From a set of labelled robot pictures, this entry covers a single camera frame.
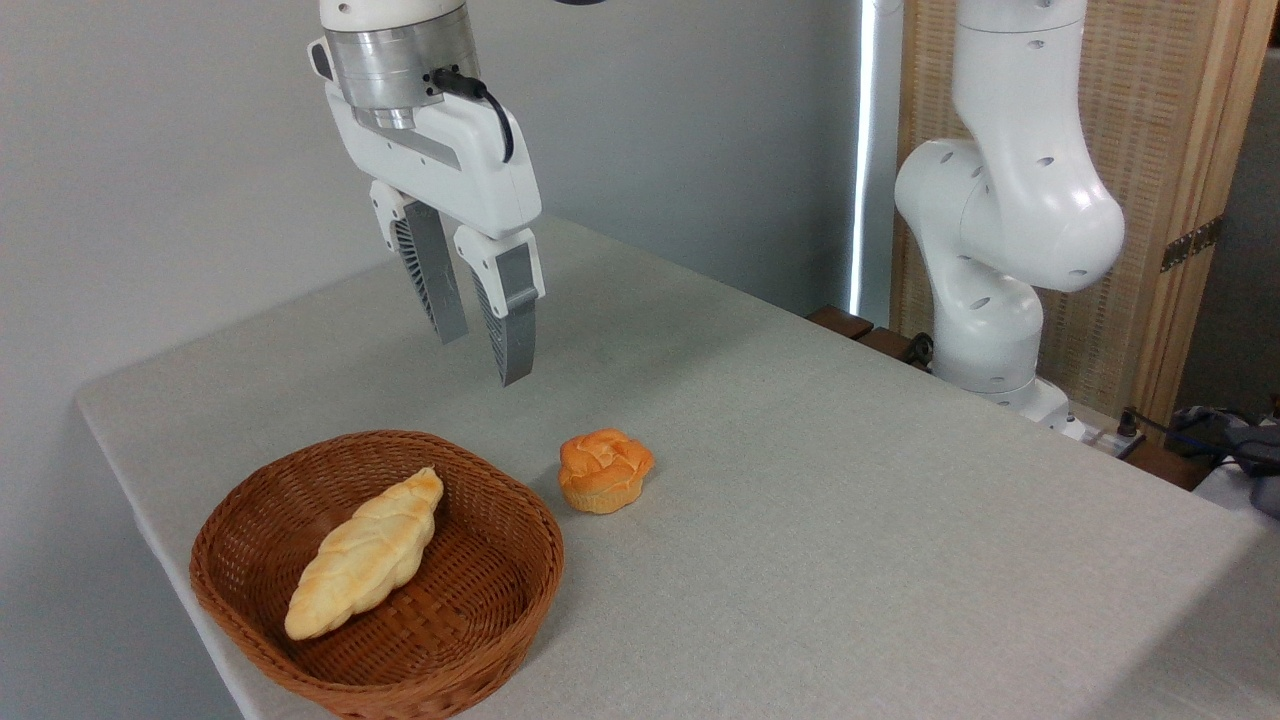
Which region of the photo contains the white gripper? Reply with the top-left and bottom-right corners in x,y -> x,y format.
308,38 -> 547,388

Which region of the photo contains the long braided bread loaf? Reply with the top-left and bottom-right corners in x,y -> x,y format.
284,466 -> 445,642

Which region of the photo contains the round orange bread roll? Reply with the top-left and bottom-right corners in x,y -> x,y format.
557,428 -> 656,516

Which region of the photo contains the brown wicker basket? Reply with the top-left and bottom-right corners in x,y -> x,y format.
188,429 -> 566,720

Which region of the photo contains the dark brown wooden block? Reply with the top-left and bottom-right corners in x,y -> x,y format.
806,304 -> 875,342
857,326 -> 917,363

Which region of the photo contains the white power strip with plug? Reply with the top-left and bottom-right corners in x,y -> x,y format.
1083,404 -> 1148,462

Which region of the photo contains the wooden rattan folding screen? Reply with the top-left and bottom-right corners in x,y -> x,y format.
889,0 -> 1280,431

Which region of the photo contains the metal screen hinge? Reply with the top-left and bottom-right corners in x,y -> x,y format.
1160,214 -> 1224,274

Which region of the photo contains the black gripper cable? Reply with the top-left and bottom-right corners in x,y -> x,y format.
431,67 -> 516,165

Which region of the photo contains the dark blue bag with cables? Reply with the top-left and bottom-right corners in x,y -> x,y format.
1163,403 -> 1280,521

